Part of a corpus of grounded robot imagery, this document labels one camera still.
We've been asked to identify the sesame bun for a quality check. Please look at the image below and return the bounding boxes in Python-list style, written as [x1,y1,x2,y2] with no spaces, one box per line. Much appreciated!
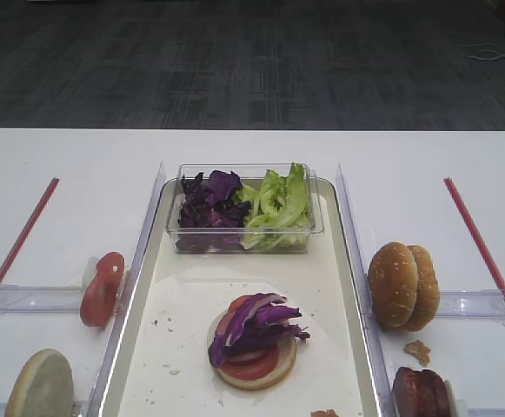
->
[404,245,440,332]
[367,242,418,328]

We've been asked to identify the sesame top bun rear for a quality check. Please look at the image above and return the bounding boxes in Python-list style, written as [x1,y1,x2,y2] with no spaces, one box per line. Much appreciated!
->
[404,245,440,332]

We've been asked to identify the clear plastic salad box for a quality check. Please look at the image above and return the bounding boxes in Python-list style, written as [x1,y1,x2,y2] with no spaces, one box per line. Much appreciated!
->
[165,162,324,254]

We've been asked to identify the green lettuce leaves in box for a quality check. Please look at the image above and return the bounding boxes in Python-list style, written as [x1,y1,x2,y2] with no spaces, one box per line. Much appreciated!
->
[233,162,311,253]

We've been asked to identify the tomato slices on bun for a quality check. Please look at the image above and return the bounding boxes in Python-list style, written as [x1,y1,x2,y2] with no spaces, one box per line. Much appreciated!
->
[216,295,279,381]

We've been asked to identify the right red strip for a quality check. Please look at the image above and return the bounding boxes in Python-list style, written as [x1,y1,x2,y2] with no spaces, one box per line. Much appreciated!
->
[443,177,505,301]

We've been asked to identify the clear slider rail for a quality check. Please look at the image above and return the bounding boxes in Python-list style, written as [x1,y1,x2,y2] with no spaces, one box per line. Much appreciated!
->
[435,289,505,321]
[0,284,84,314]
[460,408,505,417]

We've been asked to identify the bottom bun on tray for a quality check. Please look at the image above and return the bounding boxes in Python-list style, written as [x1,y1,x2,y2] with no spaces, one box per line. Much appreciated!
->
[211,324,297,391]

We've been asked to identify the red strip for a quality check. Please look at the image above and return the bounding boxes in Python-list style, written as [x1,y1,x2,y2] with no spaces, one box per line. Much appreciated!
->
[0,177,60,285]
[443,177,505,301]

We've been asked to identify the lower right clear slider rail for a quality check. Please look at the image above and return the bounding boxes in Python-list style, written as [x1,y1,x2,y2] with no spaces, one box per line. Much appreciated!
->
[460,408,505,417]

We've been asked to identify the metal baking tray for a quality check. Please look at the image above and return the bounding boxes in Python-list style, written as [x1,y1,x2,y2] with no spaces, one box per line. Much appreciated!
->
[98,180,379,416]

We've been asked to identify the upper left clear slider rail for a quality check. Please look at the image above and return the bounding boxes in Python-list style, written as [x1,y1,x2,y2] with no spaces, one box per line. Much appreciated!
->
[0,284,84,314]

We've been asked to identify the sesame top bun front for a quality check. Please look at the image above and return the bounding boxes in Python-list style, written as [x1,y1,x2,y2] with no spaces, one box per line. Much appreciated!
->
[367,242,418,328]

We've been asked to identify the pale bun half upright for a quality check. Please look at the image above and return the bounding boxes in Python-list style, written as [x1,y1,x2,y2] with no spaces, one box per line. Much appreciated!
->
[4,348,74,417]

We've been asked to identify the brown meat patties stack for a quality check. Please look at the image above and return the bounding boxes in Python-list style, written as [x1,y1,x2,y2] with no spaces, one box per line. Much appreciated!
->
[392,367,452,417]

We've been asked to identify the left red strip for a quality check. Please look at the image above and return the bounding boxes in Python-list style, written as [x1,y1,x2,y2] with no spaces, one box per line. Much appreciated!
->
[0,177,60,285]

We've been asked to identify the white cable on floor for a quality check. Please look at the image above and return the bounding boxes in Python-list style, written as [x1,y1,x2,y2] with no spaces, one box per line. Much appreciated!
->
[459,43,505,69]

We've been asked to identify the tomato slices upright stack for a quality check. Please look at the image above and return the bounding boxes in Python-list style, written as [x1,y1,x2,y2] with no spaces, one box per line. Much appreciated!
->
[80,252,125,328]

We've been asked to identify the orange crumb on tray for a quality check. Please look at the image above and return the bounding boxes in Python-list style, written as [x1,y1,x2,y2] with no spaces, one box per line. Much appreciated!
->
[310,409,338,417]

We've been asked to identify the purple cabbage leaves in box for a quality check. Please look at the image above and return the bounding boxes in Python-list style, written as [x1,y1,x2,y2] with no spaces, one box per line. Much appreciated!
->
[176,170,252,253]

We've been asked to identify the upper right clear slider rail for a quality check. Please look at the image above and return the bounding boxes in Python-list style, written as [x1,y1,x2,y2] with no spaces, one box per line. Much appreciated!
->
[435,289,505,321]

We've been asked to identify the white pusher block at patties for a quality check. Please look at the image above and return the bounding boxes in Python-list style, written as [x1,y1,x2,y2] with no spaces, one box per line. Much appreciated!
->
[444,380,469,417]

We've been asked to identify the purple cabbage leaf on burger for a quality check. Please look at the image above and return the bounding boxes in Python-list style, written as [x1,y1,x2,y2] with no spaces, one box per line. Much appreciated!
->
[208,293,310,366]

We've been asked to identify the brown crumb on table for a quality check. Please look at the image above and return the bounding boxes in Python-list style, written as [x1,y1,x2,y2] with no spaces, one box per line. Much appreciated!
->
[403,340,432,367]

